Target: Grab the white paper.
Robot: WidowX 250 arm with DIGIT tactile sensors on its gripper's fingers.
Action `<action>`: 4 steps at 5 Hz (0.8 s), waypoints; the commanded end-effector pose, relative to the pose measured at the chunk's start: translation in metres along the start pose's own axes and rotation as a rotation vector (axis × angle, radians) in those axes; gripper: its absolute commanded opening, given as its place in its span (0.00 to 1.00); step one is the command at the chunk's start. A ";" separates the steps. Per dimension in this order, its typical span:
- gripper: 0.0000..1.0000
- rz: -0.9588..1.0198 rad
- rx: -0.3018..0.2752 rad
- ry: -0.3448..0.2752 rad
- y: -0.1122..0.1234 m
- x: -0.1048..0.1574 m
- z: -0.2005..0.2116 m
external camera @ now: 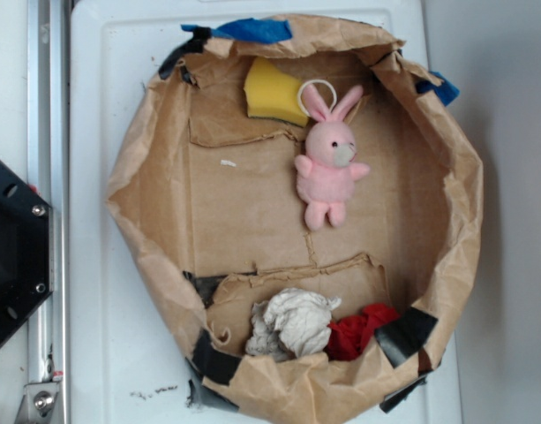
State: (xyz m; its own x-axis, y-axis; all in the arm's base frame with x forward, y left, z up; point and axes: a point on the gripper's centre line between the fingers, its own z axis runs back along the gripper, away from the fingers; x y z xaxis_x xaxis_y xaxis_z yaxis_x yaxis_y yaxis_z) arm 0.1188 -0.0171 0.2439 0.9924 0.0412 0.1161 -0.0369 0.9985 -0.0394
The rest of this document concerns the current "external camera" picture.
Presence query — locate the crumpled red paper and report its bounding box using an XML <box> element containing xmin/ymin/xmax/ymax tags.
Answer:
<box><xmin>325</xmin><ymin>303</ymin><xmax>401</xmax><ymax>361</ymax></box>

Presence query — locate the small white paper scrap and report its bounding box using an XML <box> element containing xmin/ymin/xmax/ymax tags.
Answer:
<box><xmin>220</xmin><ymin>159</ymin><xmax>237</xmax><ymax>168</ymax></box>

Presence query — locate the yellow sponge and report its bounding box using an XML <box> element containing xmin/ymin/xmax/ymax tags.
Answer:
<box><xmin>244</xmin><ymin>57</ymin><xmax>309</xmax><ymax>127</ymax></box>

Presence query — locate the aluminium frame rail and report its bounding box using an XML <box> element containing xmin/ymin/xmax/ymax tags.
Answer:
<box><xmin>27</xmin><ymin>1</ymin><xmax>73</xmax><ymax>423</ymax></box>

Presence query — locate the white paper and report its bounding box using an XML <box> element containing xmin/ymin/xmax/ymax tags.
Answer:
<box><xmin>245</xmin><ymin>288</ymin><xmax>342</xmax><ymax>362</ymax></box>

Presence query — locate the pink plush bunny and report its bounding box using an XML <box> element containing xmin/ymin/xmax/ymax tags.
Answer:
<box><xmin>294</xmin><ymin>79</ymin><xmax>370</xmax><ymax>231</ymax></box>

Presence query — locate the brown paper bag bin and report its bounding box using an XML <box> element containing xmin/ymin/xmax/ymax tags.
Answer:
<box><xmin>107</xmin><ymin>14</ymin><xmax>483</xmax><ymax>423</ymax></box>

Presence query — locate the metal corner bracket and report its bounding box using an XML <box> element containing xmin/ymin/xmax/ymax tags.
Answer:
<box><xmin>14</xmin><ymin>382</ymin><xmax>60</xmax><ymax>424</ymax></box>

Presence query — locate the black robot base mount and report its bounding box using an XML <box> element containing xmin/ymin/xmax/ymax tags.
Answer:
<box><xmin>0</xmin><ymin>161</ymin><xmax>51</xmax><ymax>349</ymax></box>

